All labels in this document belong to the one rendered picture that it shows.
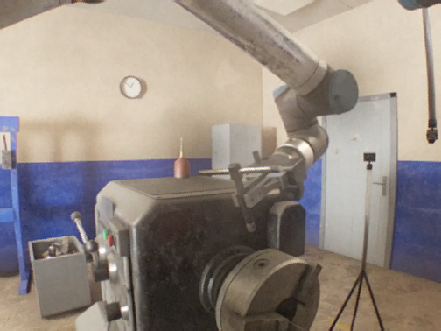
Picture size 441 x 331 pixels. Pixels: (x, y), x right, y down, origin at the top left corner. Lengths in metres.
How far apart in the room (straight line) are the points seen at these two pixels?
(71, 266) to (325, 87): 2.50
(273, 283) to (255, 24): 0.50
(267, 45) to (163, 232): 0.45
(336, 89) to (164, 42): 4.01
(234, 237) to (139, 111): 3.47
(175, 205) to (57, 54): 3.58
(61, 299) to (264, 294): 2.39
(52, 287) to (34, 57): 2.72
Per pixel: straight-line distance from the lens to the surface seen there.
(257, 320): 0.59
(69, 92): 3.98
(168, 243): 0.68
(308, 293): 0.66
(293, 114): 0.71
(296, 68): 0.57
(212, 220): 0.72
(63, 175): 3.91
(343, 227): 4.14
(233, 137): 4.14
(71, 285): 2.80
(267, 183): 0.58
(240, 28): 0.54
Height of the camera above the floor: 1.44
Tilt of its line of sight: 3 degrees down
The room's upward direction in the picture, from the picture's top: straight up
